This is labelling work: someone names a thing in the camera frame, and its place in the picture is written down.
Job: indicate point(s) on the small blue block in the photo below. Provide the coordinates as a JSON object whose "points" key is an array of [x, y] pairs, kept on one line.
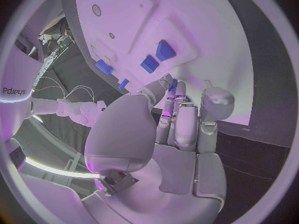
{"points": [[123, 84]]}

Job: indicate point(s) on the blue wedge block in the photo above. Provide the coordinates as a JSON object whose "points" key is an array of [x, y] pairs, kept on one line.
{"points": [[165, 50]]}

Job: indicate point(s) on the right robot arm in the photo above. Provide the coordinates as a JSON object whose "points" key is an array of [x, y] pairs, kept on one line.
{"points": [[70, 108]]}

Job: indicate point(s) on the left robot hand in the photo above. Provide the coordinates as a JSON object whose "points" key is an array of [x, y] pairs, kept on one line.
{"points": [[121, 130]]}

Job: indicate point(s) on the white task board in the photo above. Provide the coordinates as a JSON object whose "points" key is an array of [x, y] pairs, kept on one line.
{"points": [[198, 31]]}

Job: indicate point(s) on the blue peg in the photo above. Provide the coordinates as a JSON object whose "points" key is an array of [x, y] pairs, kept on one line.
{"points": [[172, 86]]}

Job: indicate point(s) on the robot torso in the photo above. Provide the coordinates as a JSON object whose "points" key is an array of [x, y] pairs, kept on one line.
{"points": [[16, 74]]}

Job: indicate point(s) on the blue square block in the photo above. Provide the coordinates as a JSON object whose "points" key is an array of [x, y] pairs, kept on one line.
{"points": [[149, 63]]}

